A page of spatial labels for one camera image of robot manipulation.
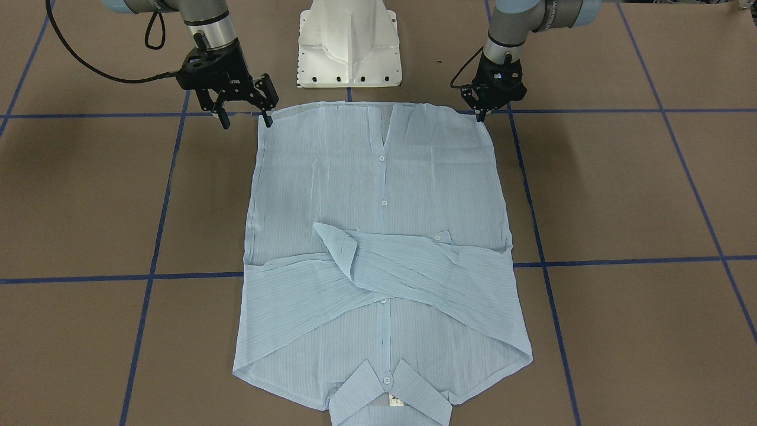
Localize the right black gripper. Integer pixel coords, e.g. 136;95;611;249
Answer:
176;40;279;130

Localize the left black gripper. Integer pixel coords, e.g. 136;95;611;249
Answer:
460;52;528;123

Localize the light blue button shirt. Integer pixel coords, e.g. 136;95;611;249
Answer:
232;102;533;425

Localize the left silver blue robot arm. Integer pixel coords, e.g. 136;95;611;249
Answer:
451;1;602;123

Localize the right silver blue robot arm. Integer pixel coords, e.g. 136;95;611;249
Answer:
103;1;279;129

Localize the brown paper table cover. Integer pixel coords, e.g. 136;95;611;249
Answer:
1;1;755;425

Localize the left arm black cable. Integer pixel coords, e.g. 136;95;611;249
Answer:
450;46;486;89

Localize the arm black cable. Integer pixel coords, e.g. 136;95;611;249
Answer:
450;46;486;89
45;0;181;84

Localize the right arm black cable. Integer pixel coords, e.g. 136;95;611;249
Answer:
45;0;181;84

